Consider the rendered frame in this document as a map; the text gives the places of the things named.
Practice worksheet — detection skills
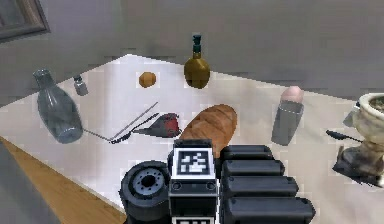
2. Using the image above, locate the olive green round bottle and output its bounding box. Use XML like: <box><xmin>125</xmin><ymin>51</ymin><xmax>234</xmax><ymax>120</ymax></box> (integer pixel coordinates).
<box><xmin>183</xmin><ymin>34</ymin><xmax>211</xmax><ymax>90</ymax></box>

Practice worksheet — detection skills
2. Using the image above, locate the dark framed wall picture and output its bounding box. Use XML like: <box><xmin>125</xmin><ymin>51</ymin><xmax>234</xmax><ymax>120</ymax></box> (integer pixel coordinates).
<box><xmin>0</xmin><ymin>0</ymin><xmax>51</xmax><ymax>44</ymax></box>

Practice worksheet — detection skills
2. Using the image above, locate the clear glass bottle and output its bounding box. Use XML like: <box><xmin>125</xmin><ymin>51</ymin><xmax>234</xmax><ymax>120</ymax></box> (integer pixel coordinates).
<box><xmin>32</xmin><ymin>68</ymin><xmax>84</xmax><ymax>145</ymax></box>

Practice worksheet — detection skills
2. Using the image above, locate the small grey shaker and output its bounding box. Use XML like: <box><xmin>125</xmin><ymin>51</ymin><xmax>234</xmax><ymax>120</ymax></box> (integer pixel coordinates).
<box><xmin>73</xmin><ymin>75</ymin><xmax>89</xmax><ymax>97</ymax></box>

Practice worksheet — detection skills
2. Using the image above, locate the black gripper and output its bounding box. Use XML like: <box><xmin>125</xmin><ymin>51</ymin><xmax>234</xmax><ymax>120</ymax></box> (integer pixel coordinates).
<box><xmin>118</xmin><ymin>160</ymin><xmax>172</xmax><ymax>224</ymax></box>

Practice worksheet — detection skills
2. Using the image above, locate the brown bread loaf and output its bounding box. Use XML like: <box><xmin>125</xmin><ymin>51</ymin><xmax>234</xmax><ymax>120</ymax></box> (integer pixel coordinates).
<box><xmin>179</xmin><ymin>104</ymin><xmax>238</xmax><ymax>158</ymax></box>

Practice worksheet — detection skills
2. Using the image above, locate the black spoon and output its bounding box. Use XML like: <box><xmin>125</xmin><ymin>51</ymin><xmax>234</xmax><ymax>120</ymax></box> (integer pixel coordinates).
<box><xmin>325</xmin><ymin>129</ymin><xmax>364</xmax><ymax>144</ymax></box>

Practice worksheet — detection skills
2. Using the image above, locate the grey cup with pink egg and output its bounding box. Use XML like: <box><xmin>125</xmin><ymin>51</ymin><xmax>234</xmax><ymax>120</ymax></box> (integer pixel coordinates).
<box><xmin>271</xmin><ymin>85</ymin><xmax>305</xmax><ymax>147</ymax></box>

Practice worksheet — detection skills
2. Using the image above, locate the cream stone plant pot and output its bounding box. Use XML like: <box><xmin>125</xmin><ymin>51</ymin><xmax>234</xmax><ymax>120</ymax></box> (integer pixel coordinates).
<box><xmin>332</xmin><ymin>92</ymin><xmax>384</xmax><ymax>188</ymax></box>

